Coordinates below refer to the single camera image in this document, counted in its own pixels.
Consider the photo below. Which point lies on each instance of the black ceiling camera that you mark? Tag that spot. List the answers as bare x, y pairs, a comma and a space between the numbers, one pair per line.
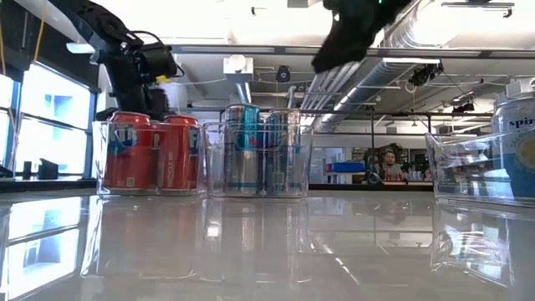
283, 75

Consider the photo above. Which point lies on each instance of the long overhead frame beam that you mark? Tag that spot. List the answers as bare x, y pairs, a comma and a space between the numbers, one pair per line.
259, 50

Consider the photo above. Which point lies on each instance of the small black box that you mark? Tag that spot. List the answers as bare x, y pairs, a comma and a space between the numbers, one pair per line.
48, 169

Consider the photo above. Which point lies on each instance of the black table edge frame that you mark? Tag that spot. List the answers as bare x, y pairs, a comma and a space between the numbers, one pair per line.
355, 187

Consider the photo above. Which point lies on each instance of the black ceiling spotlight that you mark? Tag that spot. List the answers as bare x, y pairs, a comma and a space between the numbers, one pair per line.
463, 107

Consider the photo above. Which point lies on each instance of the white ceiling duct box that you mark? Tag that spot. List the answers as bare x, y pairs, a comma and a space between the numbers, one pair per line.
238, 69

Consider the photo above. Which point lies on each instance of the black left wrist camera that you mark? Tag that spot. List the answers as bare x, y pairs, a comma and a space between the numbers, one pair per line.
159, 58

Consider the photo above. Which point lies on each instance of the white box fixture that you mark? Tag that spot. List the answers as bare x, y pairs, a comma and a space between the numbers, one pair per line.
520, 88

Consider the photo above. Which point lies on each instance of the person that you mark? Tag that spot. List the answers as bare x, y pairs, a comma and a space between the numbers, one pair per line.
391, 163

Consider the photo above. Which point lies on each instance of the blue plastic crate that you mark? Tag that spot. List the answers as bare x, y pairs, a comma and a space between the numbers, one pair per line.
349, 167

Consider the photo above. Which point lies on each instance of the ceiling track fixture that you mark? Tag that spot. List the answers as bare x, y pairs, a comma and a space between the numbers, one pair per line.
447, 4

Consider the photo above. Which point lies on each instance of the silver ventilation duct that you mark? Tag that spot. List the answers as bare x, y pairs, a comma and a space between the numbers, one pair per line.
376, 83

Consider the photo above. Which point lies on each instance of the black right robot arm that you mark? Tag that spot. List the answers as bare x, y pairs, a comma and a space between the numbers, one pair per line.
355, 29

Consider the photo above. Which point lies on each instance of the clear plastic bin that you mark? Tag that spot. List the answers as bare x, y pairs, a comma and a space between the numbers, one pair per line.
98, 167
307, 167
460, 175

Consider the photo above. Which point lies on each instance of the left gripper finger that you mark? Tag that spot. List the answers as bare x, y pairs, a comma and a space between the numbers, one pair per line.
106, 115

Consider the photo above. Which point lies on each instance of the Spindrift lemon soda can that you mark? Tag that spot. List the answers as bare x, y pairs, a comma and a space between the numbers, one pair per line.
516, 167

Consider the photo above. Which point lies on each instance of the black hanging ceiling device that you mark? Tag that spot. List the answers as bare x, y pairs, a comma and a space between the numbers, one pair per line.
424, 75

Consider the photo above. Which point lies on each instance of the white ceiling pipes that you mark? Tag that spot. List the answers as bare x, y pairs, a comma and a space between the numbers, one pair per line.
330, 90

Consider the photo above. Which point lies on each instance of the bright window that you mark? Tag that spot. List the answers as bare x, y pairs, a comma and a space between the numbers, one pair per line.
50, 100

